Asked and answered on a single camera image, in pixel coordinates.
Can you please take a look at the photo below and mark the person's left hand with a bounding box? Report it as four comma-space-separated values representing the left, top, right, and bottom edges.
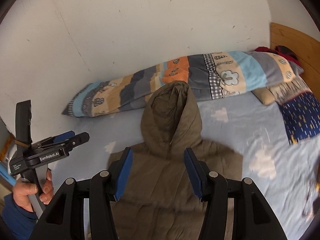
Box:
12, 169, 54, 212

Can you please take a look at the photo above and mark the beige pillow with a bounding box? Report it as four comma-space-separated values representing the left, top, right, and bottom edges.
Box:
252, 88, 276, 105

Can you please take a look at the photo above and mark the patchwork cartoon rolled quilt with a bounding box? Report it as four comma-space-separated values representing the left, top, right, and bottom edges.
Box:
63, 51, 302, 118

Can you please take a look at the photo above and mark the olive quilted hooded coat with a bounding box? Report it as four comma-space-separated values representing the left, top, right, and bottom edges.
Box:
112, 81, 243, 239

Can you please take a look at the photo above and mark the red dark garment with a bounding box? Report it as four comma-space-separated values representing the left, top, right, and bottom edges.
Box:
254, 46, 300, 65

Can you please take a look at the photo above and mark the blue sleeve forearm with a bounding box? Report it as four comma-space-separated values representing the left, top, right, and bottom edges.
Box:
1, 194, 37, 239

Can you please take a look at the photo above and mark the wooden shelf with clutter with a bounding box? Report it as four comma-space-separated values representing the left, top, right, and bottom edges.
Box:
0, 119, 18, 188

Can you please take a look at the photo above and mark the wooden headboard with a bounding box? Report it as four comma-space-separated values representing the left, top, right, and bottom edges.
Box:
270, 22, 320, 98

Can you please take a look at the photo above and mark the light blue cloud bedsheet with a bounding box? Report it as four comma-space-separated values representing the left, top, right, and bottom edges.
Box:
50, 93, 319, 239

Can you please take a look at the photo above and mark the navy star pattern pillow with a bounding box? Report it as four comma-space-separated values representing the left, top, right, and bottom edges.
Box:
279, 92, 319, 145

